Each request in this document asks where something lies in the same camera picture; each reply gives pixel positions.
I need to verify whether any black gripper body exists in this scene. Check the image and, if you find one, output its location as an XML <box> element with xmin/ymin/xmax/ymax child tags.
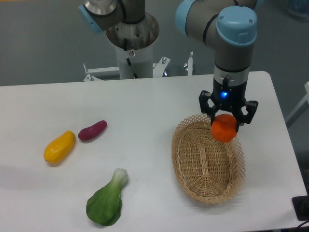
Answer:
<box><xmin>212</xmin><ymin>79</ymin><xmax>247</xmax><ymax>114</ymax></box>

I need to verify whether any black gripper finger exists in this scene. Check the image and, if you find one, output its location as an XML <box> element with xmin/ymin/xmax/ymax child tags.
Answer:
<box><xmin>233</xmin><ymin>99</ymin><xmax>258</xmax><ymax>132</ymax></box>
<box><xmin>198</xmin><ymin>90</ymin><xmax>219</xmax><ymax>125</ymax></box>

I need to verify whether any orange fruit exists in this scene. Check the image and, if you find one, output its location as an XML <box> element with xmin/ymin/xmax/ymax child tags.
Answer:
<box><xmin>211</xmin><ymin>114</ymin><xmax>237</xmax><ymax>143</ymax></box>

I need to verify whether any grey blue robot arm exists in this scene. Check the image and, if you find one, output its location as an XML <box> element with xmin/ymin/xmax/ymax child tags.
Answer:
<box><xmin>79</xmin><ymin>0</ymin><xmax>258</xmax><ymax>126</ymax></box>

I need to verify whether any oval wicker basket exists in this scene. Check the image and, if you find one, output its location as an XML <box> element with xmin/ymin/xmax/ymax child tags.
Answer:
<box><xmin>171</xmin><ymin>114</ymin><xmax>245</xmax><ymax>204</ymax></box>

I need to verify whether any black device at table edge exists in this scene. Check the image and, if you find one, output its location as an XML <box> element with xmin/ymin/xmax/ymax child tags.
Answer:
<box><xmin>292</xmin><ymin>195</ymin><xmax>309</xmax><ymax>221</ymax></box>

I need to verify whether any purple sweet potato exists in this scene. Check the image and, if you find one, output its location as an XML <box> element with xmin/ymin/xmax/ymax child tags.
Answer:
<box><xmin>78</xmin><ymin>120</ymin><xmax>107</xmax><ymax>142</ymax></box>

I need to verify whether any green bok choy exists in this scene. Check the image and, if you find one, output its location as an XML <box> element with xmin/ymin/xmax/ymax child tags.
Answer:
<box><xmin>86</xmin><ymin>168</ymin><xmax>128</xmax><ymax>227</ymax></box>

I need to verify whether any yellow mango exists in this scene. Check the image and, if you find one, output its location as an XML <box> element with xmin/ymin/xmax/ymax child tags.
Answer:
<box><xmin>43</xmin><ymin>130</ymin><xmax>75</xmax><ymax>164</ymax></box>

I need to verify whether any white frame at right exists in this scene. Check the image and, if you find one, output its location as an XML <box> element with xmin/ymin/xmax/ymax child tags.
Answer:
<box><xmin>285</xmin><ymin>82</ymin><xmax>309</xmax><ymax>128</ymax></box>

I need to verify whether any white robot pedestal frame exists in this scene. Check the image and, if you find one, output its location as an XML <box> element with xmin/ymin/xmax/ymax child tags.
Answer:
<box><xmin>83</xmin><ymin>45</ymin><xmax>195</xmax><ymax>82</ymax></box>

